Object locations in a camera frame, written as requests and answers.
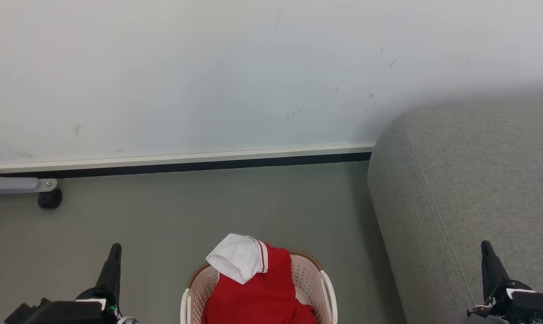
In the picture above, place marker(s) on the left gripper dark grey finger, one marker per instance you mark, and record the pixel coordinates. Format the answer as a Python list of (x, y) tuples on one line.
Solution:
[(110, 272)]

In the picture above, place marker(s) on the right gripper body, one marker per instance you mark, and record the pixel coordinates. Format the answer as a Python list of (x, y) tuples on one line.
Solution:
[(500, 299)]

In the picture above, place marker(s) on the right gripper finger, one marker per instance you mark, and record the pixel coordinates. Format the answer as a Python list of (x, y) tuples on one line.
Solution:
[(492, 270)]

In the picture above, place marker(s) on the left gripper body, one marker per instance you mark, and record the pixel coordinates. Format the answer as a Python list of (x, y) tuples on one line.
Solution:
[(111, 310)]

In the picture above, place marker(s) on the red shirt with white sleeve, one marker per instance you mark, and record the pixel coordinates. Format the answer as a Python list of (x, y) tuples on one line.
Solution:
[(253, 299)]

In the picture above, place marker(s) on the grey fabric sofa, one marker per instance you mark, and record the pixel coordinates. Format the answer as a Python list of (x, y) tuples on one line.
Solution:
[(455, 180)]

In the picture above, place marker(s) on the black caster wheel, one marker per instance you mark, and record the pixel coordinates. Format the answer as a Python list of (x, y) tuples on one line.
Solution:
[(50, 199)]

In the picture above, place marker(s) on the grey metal stand leg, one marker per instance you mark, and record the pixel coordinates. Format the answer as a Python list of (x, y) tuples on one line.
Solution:
[(15, 184)]

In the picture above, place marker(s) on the beige perforated laundry basket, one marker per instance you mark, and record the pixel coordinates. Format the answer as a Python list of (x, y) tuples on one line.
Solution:
[(308, 280)]

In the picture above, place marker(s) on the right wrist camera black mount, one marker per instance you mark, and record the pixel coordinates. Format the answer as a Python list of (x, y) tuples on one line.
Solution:
[(536, 308)]

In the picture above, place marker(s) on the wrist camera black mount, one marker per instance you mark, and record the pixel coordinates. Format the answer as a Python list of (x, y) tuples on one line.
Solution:
[(60, 312), (536, 308)]

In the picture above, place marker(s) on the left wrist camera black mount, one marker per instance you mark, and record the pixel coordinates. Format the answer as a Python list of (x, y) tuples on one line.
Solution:
[(60, 312)]

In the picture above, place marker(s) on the white and black wall baseboard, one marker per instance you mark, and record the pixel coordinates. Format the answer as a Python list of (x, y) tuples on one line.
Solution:
[(163, 162)]

